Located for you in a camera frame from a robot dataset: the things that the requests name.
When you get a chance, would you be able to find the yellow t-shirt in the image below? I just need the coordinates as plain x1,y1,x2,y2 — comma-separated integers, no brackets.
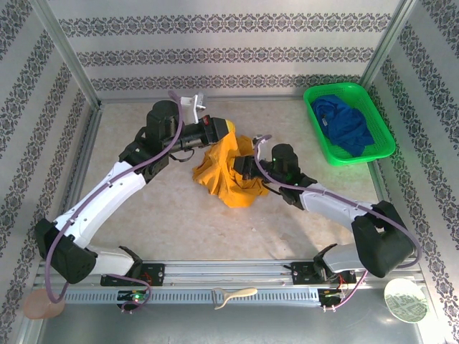
191,120,270,209

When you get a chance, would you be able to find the blue t-shirt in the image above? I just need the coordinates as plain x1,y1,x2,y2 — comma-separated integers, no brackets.
310,95,376,158

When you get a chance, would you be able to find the green plastic basket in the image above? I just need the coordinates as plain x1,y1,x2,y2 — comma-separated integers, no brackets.
303,82,397,168

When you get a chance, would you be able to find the round green patterned disc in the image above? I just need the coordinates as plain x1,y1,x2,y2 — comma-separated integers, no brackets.
383,278,430,325

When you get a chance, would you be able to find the pink round disc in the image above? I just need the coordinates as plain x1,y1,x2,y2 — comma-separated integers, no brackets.
23,289,67,320

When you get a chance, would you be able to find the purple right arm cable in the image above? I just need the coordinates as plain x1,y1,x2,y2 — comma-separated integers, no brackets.
252,134,423,312

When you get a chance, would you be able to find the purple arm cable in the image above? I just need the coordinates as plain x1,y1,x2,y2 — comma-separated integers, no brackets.
252,134,423,312
44,90,187,315

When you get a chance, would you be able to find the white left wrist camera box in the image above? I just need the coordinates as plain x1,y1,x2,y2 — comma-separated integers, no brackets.
180,92,208,123

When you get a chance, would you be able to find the aluminium side rail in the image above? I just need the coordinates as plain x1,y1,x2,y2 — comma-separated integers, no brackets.
368,161,417,259
48,101,105,262

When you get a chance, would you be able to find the aluminium back rail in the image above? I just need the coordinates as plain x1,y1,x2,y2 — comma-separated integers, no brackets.
95,95,306,105

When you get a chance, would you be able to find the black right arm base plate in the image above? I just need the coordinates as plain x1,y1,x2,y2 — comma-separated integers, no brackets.
285,261,358,287

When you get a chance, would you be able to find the aluminium frame post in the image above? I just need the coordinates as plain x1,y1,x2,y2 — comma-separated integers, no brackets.
30,0,100,105
360,0,419,85

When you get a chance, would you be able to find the aluminium mounting rail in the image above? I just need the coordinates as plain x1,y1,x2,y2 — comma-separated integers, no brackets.
33,259,427,288

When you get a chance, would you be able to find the cream handled peeler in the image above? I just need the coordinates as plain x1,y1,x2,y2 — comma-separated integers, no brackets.
212,287,259,311

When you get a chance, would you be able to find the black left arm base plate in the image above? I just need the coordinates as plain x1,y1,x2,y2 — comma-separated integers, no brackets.
100,263,166,287

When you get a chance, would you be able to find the grey slotted cable duct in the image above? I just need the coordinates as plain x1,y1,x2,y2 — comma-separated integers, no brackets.
57,288,321,306

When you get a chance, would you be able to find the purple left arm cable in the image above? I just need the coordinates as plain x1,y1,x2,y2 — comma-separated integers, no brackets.
44,90,187,315

